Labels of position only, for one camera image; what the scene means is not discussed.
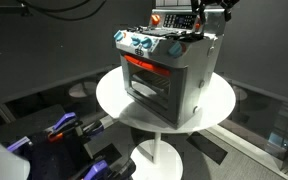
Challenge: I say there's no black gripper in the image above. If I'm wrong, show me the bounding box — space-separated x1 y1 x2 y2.
189 0 242 35

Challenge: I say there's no grey toy stove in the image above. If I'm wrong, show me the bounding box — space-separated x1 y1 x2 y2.
113 5 227 130

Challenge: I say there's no black and grey clamp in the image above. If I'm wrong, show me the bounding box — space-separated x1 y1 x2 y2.
82 114 116 138

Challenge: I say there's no purple clamp with orange trigger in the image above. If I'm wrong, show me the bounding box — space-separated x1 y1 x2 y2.
46 111 85 143

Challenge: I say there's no black horizontal bar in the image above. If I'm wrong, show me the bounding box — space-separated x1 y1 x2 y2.
0 4 30 17

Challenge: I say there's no black mounting platform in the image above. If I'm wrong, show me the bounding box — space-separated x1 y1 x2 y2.
0 103 96 180

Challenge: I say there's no white round pedestal table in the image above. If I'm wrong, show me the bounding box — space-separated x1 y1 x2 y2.
95 64 237 180

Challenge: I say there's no black cable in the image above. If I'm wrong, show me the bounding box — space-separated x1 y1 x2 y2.
26 0 109 22
16 0 92 14

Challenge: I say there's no purple handled clamp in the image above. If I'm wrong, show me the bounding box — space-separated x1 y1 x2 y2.
5 135 32 155
81 158 137 180

